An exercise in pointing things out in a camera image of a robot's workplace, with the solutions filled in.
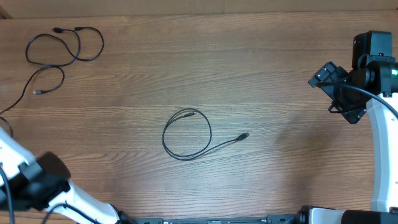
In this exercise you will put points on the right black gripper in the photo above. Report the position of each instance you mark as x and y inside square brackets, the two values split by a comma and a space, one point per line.
[354, 112]

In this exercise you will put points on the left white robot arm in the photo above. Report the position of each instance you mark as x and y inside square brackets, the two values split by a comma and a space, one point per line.
[44, 184]

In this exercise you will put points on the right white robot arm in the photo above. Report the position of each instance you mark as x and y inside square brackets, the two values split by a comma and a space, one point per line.
[369, 88]

